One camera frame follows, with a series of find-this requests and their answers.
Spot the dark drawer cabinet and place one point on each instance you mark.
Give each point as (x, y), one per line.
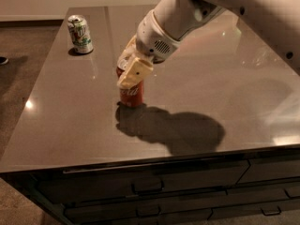
(167, 192)

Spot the dark shoe on floor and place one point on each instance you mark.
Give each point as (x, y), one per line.
(3, 60)

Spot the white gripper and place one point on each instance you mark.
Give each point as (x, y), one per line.
(152, 38)

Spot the red coke can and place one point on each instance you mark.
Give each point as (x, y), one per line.
(132, 97)

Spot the green and white soda can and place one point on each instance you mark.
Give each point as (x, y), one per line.
(80, 34)

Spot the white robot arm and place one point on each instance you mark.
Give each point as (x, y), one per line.
(276, 22)

